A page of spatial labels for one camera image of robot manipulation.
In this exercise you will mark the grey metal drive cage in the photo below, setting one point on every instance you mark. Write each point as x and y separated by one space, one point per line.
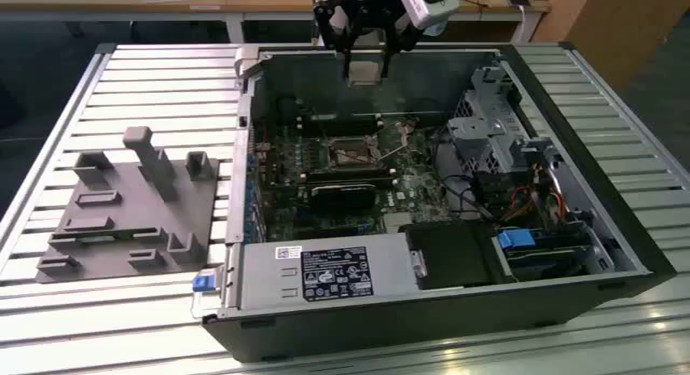
480 140

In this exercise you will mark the CPU socket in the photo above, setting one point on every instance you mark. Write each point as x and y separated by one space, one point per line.
350 153

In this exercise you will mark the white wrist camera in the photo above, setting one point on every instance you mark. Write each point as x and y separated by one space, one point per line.
426 5

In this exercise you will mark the wooden cabinet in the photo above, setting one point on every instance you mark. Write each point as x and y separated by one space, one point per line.
625 31

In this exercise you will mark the black graphics card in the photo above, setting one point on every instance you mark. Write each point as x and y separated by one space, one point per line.
345 195

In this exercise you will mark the small silver heatsink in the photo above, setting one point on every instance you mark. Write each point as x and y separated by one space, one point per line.
400 222

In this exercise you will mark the wooden desk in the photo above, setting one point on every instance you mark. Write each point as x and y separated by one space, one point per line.
109 7

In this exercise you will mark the blue disk carrier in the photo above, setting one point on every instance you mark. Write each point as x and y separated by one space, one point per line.
517 239

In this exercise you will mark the green motherboard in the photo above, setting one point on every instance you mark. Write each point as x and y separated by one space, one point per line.
421 193

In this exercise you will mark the blue case latch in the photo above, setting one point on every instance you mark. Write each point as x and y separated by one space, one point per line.
204 281

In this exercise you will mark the small silver CPU plate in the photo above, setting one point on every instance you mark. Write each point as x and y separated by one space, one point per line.
365 74

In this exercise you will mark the grey plastic parts rack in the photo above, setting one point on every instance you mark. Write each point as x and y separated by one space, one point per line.
135 229

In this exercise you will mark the black RAM stick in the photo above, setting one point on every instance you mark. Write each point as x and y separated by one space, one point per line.
345 175

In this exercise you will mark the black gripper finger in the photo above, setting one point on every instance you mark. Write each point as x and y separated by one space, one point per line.
405 35
330 23

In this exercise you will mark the silver power supply unit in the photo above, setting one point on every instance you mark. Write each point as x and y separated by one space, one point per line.
260 278

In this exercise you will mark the black open PC case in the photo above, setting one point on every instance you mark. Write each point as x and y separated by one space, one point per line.
432 334

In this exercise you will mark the black plastic air shroud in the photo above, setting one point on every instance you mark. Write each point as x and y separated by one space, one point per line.
458 258

